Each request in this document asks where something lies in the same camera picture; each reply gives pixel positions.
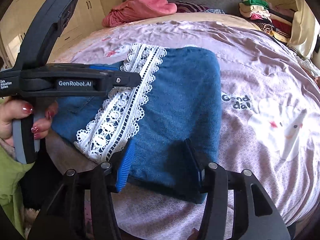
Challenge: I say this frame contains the blue denim pants with lace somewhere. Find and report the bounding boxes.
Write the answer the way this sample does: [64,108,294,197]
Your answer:
[52,43,222,204]

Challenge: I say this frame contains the green sleeve left forearm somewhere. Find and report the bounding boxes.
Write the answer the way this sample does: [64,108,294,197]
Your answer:
[1,139,33,237]

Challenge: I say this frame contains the left hand red nails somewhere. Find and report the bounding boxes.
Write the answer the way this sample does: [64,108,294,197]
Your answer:
[0,99,59,147]

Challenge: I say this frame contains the cream wardrobe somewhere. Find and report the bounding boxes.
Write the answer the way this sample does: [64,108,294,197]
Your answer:
[1,0,104,67]

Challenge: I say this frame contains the pink crumpled blanket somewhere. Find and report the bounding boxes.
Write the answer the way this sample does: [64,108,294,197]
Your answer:
[101,0,177,28]

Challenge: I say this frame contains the purple striped pillow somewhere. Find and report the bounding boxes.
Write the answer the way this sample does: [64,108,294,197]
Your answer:
[175,2,208,13]

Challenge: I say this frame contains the lilac patterned bed sheet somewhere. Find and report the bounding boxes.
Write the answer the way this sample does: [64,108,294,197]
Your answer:
[55,20,319,239]

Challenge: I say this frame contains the white cloth by curtain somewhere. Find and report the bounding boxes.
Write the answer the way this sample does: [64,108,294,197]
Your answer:
[296,56,320,78]

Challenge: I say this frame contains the stack of folded clothes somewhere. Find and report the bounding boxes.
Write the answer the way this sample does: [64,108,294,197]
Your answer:
[239,0,295,44]

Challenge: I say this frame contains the cream curtain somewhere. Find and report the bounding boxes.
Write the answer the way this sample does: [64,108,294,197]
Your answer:
[287,0,319,59]

